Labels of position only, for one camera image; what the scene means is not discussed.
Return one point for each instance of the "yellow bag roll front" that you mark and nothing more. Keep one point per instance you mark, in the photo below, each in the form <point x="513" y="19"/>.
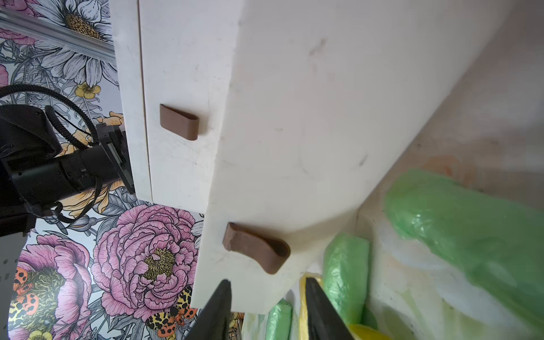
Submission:
<point x="362" y="332"/>

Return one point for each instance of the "green bag roll centre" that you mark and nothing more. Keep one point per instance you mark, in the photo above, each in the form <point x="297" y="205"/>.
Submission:
<point x="345" y="275"/>

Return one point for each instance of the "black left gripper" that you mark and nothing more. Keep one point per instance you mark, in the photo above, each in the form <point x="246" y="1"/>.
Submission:
<point x="83" y="167"/>

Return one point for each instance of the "green bag roll right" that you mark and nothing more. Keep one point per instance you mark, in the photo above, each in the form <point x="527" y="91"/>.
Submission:
<point x="279" y="321"/>

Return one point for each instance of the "white drawer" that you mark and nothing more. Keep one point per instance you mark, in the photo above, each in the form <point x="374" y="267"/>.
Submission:
<point x="324" y="97"/>

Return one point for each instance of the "green bag roll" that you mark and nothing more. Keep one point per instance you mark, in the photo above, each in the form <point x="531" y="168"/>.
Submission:
<point x="496" y="243"/>
<point x="345" y="275"/>
<point x="279" y="321"/>

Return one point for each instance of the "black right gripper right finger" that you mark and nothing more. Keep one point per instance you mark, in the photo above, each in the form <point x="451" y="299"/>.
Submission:
<point x="323" y="321"/>

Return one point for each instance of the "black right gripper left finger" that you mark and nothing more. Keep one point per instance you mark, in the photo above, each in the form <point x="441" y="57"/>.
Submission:
<point x="214" y="320"/>

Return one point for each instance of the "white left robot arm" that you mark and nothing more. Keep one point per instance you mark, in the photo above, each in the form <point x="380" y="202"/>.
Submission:
<point x="42" y="163"/>

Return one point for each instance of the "green bag roll back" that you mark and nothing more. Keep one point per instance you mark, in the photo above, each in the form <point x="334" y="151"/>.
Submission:
<point x="496" y="243"/>

